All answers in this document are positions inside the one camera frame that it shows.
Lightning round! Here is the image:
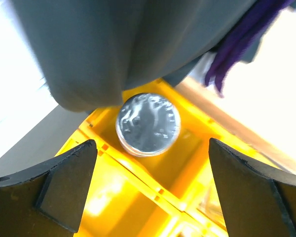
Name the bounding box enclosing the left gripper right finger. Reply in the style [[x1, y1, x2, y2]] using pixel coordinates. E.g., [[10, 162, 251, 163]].
[[209, 138, 296, 237]]

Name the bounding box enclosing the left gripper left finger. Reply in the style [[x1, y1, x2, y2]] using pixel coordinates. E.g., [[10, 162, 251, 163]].
[[0, 139, 97, 237]]

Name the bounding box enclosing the white salt canister front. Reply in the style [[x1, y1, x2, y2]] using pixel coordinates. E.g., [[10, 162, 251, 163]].
[[115, 93, 181, 157]]

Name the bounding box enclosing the wooden clothes rack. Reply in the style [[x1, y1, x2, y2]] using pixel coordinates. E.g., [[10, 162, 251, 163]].
[[175, 77, 296, 175]]

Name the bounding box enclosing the yellow bin organizer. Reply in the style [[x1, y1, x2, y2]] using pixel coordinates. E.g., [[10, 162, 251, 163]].
[[59, 79, 270, 237]]

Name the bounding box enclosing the dark green hanging garment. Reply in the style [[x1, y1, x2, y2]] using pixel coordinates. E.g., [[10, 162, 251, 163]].
[[11, 0, 254, 112]]

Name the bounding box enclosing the purple hanging cloth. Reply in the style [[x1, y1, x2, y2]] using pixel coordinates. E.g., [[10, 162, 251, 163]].
[[204, 0, 293, 96]]

